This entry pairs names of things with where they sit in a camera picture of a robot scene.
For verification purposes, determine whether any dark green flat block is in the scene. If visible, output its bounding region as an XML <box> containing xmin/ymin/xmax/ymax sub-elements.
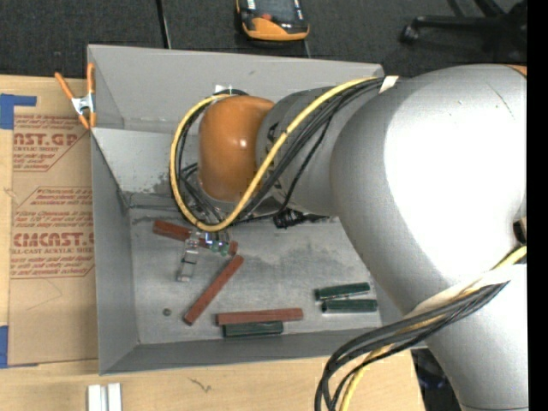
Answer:
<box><xmin>320</xmin><ymin>299</ymin><xmax>379</xmax><ymax>315</ymax></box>
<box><xmin>221</xmin><ymin>320</ymin><xmax>285</xmax><ymax>339</ymax></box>
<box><xmin>314</xmin><ymin>282</ymin><xmax>372</xmax><ymax>302</ymax></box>

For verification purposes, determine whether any brown cardboard board red print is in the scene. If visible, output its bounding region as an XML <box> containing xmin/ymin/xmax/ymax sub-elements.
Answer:
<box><xmin>0</xmin><ymin>74</ymin><xmax>100</xmax><ymax>368</ymax></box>

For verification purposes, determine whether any black cylinder on white bracket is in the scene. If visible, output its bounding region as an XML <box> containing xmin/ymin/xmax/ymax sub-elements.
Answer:
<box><xmin>273</xmin><ymin>209</ymin><xmax>333</xmax><ymax>230</ymax></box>

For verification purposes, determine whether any grey metal bin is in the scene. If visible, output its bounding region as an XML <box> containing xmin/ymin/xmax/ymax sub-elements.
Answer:
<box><xmin>86</xmin><ymin>44</ymin><xmax>427</xmax><ymax>376</ymax></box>

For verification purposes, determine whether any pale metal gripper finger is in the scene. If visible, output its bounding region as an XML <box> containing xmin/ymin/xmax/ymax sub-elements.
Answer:
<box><xmin>185</xmin><ymin>236</ymin><xmax>202</xmax><ymax>269</ymax></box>
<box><xmin>176</xmin><ymin>250</ymin><xmax>194</xmax><ymax>283</ymax></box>

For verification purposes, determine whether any red-brown flat block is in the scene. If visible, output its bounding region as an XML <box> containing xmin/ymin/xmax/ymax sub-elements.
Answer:
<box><xmin>152</xmin><ymin>219</ymin><xmax>239</xmax><ymax>257</ymax></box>
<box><xmin>215</xmin><ymin>307</ymin><xmax>305</xmax><ymax>327</ymax></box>
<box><xmin>182</xmin><ymin>254</ymin><xmax>246</xmax><ymax>327</ymax></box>

